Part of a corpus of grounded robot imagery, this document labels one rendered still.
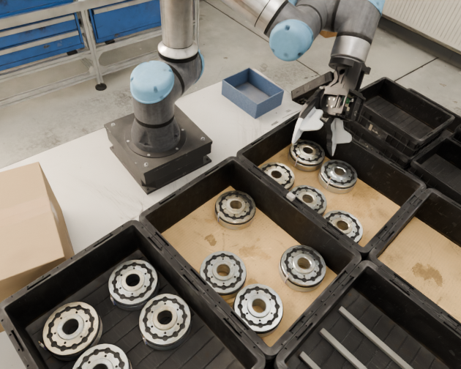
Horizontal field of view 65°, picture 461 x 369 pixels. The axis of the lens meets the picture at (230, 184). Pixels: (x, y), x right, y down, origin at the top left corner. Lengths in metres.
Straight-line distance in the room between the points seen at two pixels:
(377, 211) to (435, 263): 0.18
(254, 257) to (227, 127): 0.63
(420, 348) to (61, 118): 2.34
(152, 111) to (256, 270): 0.51
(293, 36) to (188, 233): 0.50
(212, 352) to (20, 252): 0.44
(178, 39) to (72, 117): 1.66
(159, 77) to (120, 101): 1.69
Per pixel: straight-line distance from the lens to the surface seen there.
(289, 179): 1.00
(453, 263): 1.05
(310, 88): 0.86
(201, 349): 0.79
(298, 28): 0.73
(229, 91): 1.48
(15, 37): 2.53
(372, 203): 1.06
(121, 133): 1.19
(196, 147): 1.14
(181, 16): 1.04
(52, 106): 2.76
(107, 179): 1.21
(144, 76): 1.03
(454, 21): 3.66
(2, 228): 0.93
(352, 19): 0.85
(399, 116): 2.03
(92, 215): 1.13
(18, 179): 1.01
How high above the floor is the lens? 1.59
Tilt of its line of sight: 49 degrees down
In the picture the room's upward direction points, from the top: 6 degrees clockwise
